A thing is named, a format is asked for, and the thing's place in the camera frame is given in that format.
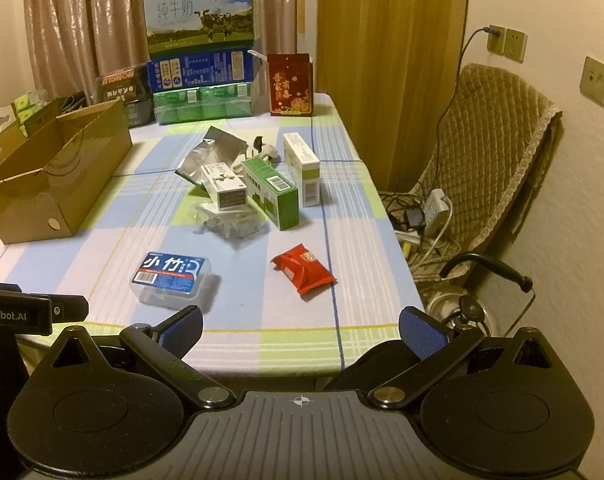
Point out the brown cardboard box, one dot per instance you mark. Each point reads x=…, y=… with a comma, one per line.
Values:
x=66, y=180

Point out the silver foil bag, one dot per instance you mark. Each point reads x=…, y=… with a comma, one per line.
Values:
x=209, y=152

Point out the clear plastic blue label box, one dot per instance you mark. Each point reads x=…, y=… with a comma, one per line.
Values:
x=174, y=280

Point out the black Hongli food container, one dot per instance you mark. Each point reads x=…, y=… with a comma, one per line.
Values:
x=124, y=95

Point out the beige curtain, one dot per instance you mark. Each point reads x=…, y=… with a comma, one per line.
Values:
x=91, y=15

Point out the quilted chair back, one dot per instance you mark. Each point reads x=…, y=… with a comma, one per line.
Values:
x=487, y=160

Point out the wrapped green carton pack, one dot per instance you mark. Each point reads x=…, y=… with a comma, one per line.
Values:
x=204, y=102

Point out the red gift box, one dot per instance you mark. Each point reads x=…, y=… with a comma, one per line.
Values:
x=290, y=85

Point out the white and green medicine box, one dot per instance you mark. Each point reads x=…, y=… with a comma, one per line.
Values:
x=304, y=170

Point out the green tissue packs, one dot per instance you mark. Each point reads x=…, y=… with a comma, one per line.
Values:
x=29, y=107

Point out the red snack packet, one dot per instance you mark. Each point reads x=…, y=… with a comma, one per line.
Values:
x=302, y=267

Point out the wall socket with plug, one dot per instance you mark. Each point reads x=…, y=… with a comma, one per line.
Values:
x=507, y=42

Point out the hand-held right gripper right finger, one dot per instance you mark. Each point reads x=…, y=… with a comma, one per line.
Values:
x=424, y=335

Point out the white charger adapter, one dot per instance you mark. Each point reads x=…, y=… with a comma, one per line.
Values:
x=269, y=155

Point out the blue milk carton case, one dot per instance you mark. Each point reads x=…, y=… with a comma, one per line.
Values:
x=199, y=70

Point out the checkered cloth desktop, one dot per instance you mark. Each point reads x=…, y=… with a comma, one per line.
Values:
x=146, y=205

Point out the cow print milk carton case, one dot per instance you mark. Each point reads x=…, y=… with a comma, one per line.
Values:
x=201, y=15

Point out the clear bag of blister packs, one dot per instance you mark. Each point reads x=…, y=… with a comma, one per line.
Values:
x=231, y=222

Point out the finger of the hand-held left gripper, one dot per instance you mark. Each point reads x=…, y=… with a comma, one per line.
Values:
x=71, y=309

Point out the small white cow print box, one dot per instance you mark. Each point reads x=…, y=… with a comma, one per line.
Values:
x=224, y=187

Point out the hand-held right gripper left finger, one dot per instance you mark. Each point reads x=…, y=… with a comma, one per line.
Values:
x=181, y=330

